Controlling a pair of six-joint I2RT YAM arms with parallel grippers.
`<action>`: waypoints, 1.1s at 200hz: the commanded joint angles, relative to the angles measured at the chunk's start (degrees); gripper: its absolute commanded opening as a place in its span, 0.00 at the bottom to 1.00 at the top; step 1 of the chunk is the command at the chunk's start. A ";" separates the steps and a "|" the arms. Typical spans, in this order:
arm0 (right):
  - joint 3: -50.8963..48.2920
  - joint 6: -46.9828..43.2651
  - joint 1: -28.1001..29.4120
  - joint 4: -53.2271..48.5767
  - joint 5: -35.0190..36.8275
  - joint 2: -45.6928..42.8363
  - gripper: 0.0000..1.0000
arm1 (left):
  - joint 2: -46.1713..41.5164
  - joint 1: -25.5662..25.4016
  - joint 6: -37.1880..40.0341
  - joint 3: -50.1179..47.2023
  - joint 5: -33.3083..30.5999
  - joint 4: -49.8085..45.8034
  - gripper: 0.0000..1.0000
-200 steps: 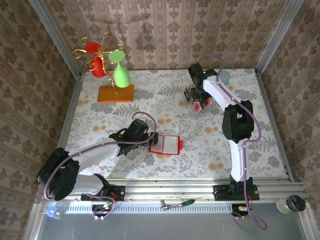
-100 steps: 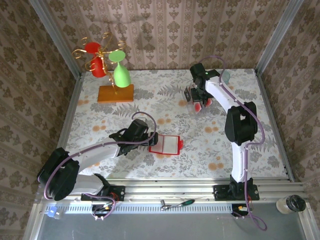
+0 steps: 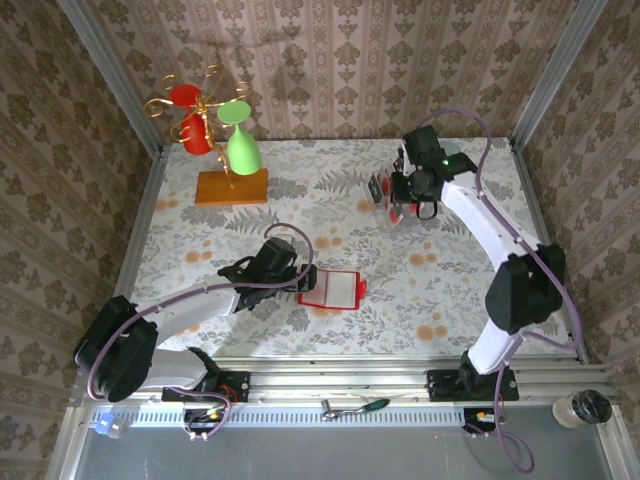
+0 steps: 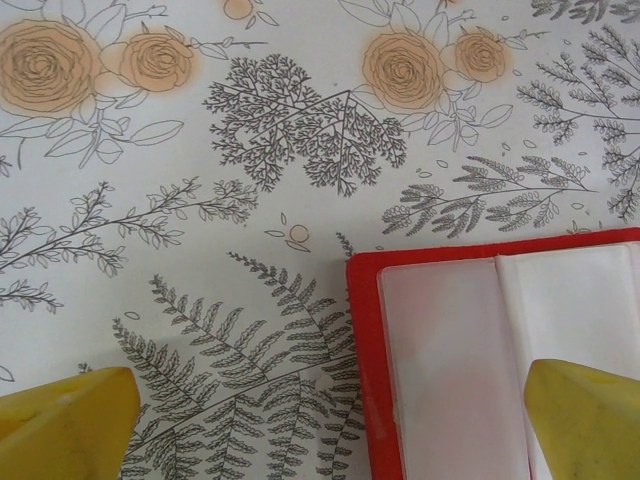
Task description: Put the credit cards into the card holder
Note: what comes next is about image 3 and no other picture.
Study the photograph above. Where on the glass jar black lid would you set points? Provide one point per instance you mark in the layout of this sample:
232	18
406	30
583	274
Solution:
582	407

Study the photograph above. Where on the blue white small device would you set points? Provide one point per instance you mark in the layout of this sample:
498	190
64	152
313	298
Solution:
105	424

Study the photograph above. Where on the red rectangular tray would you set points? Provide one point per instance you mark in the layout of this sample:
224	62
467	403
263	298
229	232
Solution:
332	290

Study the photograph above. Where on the floral patterned table cover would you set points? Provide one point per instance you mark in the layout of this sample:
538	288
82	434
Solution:
300	165

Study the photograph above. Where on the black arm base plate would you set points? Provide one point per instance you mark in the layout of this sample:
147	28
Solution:
240	385
440	385

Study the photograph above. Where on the aluminium front rail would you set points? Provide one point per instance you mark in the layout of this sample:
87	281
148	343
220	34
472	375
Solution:
340	380

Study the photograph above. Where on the aluminium frame post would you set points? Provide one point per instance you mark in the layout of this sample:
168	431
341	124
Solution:
112	75
555	75

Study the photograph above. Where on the grey metal shelf panel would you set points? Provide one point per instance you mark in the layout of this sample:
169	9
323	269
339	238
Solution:
325	455

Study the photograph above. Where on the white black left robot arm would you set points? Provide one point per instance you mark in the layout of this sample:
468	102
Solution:
200	305

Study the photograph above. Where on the black power connector box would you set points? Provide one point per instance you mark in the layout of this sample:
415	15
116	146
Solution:
475	417
200	417

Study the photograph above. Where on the dark green card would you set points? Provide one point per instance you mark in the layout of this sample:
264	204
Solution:
373	184

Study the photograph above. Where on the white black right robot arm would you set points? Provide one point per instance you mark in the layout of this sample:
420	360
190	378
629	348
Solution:
470	215

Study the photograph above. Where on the red wine glass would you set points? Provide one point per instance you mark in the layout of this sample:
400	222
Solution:
195	140

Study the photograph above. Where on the green wine glass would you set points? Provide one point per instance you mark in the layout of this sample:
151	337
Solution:
243	155

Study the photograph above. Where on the aluminium table side rail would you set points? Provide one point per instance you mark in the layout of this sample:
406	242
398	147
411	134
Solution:
533	200
134	250

